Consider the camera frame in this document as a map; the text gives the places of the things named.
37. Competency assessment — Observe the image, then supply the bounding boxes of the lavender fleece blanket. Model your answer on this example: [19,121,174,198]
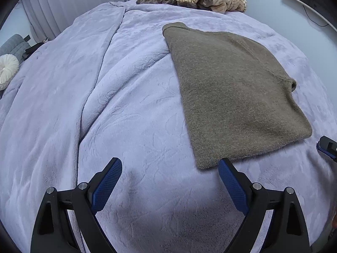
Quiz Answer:
[0,0,337,253]

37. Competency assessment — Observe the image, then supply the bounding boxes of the black cable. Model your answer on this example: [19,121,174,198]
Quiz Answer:
[302,5,329,27]

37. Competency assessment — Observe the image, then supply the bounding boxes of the white round pleated pillow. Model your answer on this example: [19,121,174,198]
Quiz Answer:
[0,54,20,91]

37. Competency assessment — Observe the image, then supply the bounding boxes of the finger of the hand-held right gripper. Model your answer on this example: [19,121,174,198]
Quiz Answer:
[317,135,337,163]

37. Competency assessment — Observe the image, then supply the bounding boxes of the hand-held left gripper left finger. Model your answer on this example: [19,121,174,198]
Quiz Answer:
[30,157,123,253]

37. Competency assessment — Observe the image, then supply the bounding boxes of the white curtain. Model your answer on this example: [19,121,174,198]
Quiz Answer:
[21,0,129,41]

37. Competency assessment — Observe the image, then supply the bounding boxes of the brown knit sweater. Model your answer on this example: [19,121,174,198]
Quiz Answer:
[162,22,313,170]

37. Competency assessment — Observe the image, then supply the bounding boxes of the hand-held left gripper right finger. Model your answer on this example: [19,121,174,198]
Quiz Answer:
[218,157,311,253]

